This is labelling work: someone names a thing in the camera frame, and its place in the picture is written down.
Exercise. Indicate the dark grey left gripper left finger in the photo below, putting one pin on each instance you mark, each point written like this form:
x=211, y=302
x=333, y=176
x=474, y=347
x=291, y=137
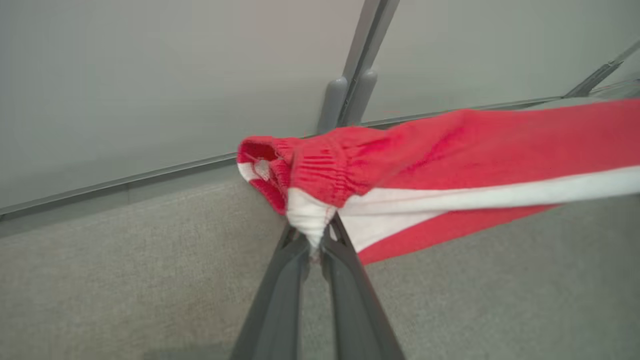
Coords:
x=275, y=320

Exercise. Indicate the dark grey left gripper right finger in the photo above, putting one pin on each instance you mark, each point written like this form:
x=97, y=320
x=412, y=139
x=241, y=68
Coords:
x=360, y=320

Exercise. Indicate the red white shorts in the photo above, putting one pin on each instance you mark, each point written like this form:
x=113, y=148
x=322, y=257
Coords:
x=450, y=150

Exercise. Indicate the grey partition base rail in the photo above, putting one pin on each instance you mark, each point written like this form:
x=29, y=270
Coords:
x=125, y=179

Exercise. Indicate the grey metal partition post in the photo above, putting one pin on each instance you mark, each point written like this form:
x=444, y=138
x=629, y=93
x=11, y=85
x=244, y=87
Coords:
x=595, y=78
x=375, y=20

